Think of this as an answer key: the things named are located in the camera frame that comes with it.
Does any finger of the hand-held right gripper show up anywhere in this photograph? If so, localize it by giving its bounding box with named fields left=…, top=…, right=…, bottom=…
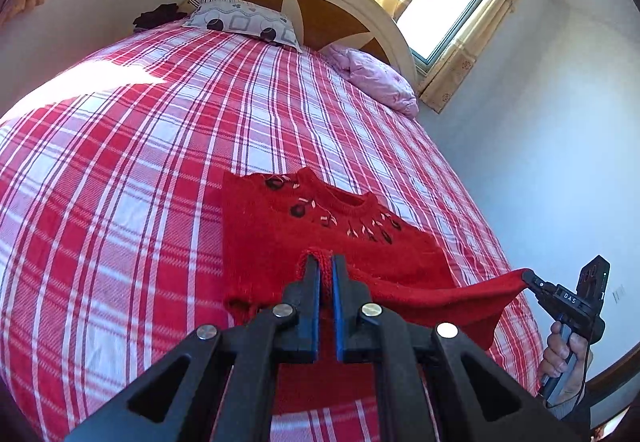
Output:
left=522, top=271, right=556, bottom=303

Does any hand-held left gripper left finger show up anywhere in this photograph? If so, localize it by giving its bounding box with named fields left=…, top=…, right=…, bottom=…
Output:
left=65, top=254, right=323, bottom=442

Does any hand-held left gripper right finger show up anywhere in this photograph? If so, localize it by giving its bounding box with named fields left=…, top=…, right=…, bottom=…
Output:
left=331, top=254, right=586, bottom=442

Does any red knit sweater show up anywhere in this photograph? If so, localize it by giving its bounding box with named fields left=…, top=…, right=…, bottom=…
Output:
left=220, top=168, right=538, bottom=415

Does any person's right hand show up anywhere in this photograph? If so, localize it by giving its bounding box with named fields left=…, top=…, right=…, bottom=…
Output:
left=539, top=322, right=592, bottom=400

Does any red plaid bed sheet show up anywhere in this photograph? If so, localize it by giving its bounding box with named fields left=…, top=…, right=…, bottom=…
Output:
left=0, top=17, right=546, bottom=442

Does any pink pillow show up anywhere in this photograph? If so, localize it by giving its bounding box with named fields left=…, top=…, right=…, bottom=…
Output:
left=320, top=43, right=420, bottom=118

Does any narrow yellow curtain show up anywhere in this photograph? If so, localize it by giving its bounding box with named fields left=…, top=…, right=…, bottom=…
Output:
left=419, top=0, right=538, bottom=114

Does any white patterned pillow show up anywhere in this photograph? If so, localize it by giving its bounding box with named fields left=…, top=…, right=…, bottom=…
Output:
left=182, top=0, right=303, bottom=53

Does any dark cloth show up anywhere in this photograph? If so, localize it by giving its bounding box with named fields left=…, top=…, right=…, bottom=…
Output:
left=132, top=3, right=186, bottom=30

